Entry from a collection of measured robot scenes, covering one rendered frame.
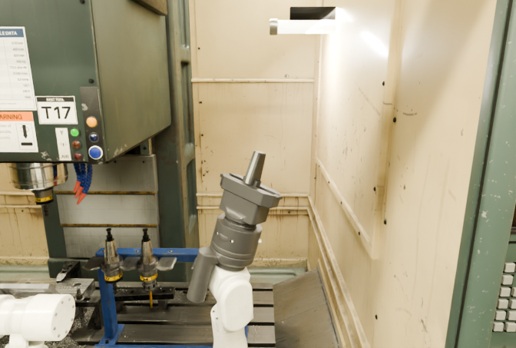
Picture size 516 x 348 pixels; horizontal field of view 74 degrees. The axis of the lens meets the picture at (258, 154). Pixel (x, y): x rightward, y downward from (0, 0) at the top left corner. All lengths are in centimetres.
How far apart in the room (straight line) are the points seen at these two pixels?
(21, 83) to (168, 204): 91
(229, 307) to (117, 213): 118
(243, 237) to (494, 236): 37
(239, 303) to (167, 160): 108
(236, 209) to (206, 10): 145
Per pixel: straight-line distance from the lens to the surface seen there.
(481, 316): 59
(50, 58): 102
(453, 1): 61
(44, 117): 104
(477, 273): 55
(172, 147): 164
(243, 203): 63
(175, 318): 145
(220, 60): 192
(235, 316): 70
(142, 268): 114
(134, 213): 175
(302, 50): 192
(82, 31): 98
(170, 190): 170
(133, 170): 167
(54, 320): 65
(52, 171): 127
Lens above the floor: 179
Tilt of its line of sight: 14 degrees down
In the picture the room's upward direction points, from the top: straight up
